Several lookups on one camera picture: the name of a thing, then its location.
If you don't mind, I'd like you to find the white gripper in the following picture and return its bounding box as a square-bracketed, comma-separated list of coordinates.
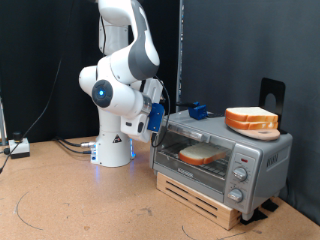
[120, 77, 165, 144]

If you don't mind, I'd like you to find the glass oven door with handle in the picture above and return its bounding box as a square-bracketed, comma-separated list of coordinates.
[151, 118, 236, 194]

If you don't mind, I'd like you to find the white bread slice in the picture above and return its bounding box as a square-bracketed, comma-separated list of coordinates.
[178, 142, 231, 167]
[224, 117, 279, 131]
[224, 106, 279, 123]

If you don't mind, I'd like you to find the silver oven knob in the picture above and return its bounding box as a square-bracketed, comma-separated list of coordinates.
[232, 167, 248, 183]
[228, 188, 244, 204]

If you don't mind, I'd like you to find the silver toaster oven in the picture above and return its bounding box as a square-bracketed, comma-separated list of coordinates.
[148, 109, 294, 221]

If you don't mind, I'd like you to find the vertical metal pole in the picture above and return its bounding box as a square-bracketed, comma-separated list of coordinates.
[175, 0, 185, 112]

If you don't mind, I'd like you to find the grey emergency stop box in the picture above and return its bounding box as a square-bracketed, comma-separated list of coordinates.
[8, 131, 31, 159]

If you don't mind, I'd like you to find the round wooden board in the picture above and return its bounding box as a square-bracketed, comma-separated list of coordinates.
[229, 128, 281, 142]

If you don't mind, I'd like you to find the thin metal stand pole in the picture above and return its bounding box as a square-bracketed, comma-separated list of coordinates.
[0, 96, 8, 146]

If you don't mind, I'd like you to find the slotted wooden block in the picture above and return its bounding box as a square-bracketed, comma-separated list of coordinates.
[155, 171, 243, 231]

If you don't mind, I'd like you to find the black metal bookend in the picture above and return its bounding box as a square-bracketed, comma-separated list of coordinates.
[258, 77, 288, 135]

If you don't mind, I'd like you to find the black foam pad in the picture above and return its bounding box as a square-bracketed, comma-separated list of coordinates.
[261, 198, 280, 213]
[239, 208, 269, 226]

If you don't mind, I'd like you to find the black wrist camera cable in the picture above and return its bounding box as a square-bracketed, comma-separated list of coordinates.
[99, 16, 172, 149]

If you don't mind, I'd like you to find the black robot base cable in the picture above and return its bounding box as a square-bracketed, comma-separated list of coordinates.
[53, 135, 98, 149]
[57, 139, 93, 155]

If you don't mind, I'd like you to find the long black hanging cable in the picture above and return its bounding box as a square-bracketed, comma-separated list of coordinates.
[0, 0, 73, 174]

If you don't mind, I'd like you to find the wire oven rack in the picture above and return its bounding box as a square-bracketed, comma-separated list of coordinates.
[156, 143, 231, 178]

